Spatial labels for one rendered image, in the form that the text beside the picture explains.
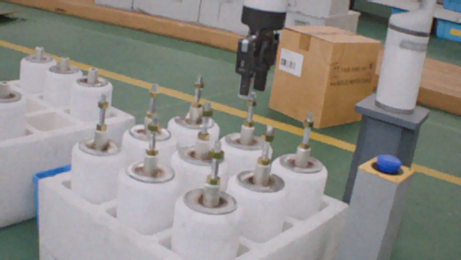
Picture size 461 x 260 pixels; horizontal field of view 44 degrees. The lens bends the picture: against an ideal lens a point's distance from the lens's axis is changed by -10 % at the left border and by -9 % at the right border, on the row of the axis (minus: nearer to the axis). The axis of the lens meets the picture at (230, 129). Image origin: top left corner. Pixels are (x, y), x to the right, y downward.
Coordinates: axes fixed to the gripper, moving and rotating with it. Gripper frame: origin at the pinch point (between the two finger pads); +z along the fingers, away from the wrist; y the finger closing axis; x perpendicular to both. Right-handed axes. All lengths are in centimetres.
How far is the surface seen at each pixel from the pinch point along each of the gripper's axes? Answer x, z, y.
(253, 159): -3.2, 11.3, -3.5
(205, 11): 100, 20, 190
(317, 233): -18.0, 18.9, -8.3
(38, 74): 60, 13, 13
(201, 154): 2.4, 9.3, -12.4
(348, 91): 4, 23, 108
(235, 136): 2.0, 9.9, 0.8
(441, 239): -41, 35, 37
